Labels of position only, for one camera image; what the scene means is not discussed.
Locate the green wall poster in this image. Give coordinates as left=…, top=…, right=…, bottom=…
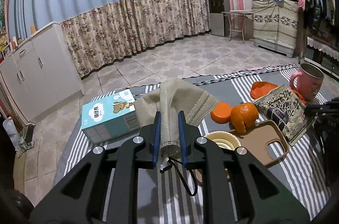
left=0, top=0, right=6, bottom=31

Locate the small side table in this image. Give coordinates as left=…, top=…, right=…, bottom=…
left=221, top=10, right=253, bottom=41

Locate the orange plastic bag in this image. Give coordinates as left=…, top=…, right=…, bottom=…
left=250, top=81, right=308, bottom=105

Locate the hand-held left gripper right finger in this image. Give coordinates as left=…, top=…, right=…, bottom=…
left=178, top=111, right=310, bottom=224

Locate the row of hanging clothes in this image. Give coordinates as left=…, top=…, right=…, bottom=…
left=302, top=0, right=339, bottom=36

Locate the white cabinet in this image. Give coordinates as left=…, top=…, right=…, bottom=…
left=0, top=21, right=85, bottom=124

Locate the beige knitted cloth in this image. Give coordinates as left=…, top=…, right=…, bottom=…
left=135, top=78, right=220, bottom=196

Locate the partly peeled orange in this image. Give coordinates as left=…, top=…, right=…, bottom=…
left=230, top=103, right=259, bottom=133

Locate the low stand with lace cloth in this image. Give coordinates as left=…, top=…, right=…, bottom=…
left=304, top=36, right=339, bottom=76

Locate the crumpled grey plastic bag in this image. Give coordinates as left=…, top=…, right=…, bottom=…
left=3, top=118, right=35, bottom=153

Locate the grey striped tablecloth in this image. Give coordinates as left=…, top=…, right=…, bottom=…
left=51, top=63, right=334, bottom=224

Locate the dark printed snack packet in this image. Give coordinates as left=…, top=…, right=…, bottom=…
left=253, top=85, right=315, bottom=146

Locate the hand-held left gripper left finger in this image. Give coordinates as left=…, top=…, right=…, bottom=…
left=30, top=111, right=162, bottom=224

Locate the pink mug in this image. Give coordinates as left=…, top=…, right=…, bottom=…
left=289, top=63, right=325, bottom=100

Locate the cloth covered cabinet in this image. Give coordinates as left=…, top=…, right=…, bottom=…
left=251, top=0, right=300, bottom=59

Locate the brown phone case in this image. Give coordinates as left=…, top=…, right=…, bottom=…
left=229, top=120, right=290, bottom=169

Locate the teal tissue box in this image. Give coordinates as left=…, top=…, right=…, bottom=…
left=81, top=89, right=140, bottom=145

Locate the water dispenser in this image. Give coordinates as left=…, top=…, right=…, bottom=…
left=207, top=0, right=230, bottom=37

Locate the metal clothes rack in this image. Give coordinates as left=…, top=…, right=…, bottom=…
left=297, top=0, right=339, bottom=65

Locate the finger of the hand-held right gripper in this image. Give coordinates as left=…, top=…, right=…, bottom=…
left=306, top=98, right=339, bottom=116

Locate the cream tape roll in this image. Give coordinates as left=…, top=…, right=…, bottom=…
left=192, top=131, right=242, bottom=183

